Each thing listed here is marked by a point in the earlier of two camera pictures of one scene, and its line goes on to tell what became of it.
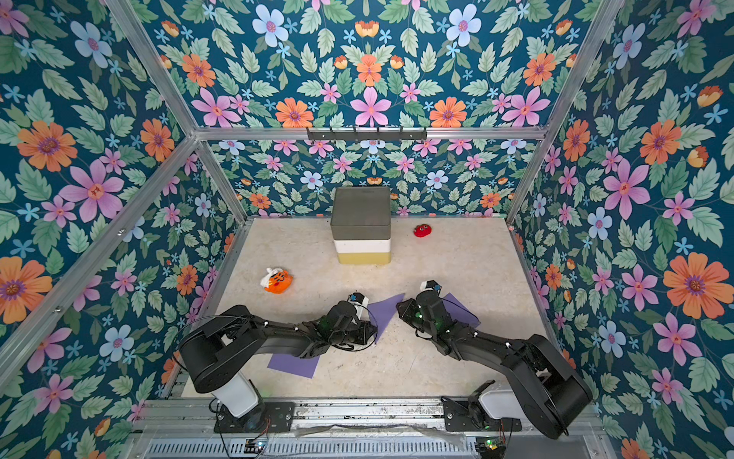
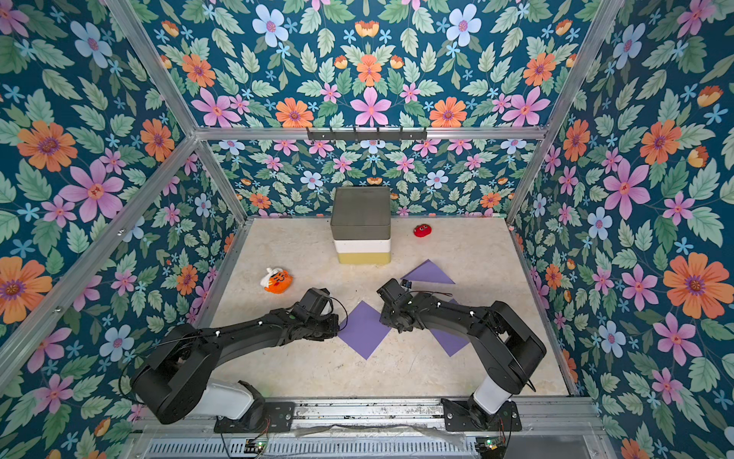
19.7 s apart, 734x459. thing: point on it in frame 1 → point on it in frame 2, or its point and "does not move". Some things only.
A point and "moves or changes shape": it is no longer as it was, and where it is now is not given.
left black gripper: x=363 y=337 → x=334 y=320
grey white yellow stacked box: x=360 y=225 does not move
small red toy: x=422 y=230 does not move
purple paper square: x=382 y=312 moves or changes shape
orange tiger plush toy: x=276 y=280 does not move
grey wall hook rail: x=367 y=136 does not move
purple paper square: x=290 y=363 → x=362 y=330
